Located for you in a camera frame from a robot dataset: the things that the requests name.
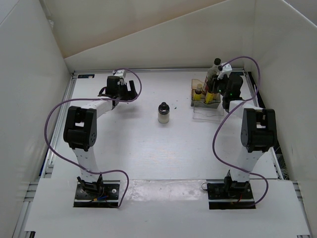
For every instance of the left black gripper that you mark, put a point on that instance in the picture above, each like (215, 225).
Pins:
(130, 95)

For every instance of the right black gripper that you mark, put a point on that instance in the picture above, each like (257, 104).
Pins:
(225, 79)

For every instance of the red label sauce bottle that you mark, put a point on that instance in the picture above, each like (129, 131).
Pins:
(211, 71)

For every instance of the yellow label bottle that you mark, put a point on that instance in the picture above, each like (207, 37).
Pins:
(198, 92)
(209, 97)

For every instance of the white powder jar black cap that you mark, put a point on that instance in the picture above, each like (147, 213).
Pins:
(163, 112)

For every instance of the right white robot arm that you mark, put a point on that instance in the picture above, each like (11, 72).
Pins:
(258, 135)

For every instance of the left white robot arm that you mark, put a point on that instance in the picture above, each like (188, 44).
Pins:
(80, 132)

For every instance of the tiered clear acrylic rack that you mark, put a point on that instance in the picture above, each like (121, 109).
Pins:
(201, 110)

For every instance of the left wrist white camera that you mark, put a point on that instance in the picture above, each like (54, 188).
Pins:
(119, 73)

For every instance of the aluminium table frame rail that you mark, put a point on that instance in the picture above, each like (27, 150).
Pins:
(138, 70)

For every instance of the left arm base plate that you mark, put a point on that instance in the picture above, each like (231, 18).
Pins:
(107, 197)

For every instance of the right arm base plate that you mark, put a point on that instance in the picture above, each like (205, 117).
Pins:
(219, 199)

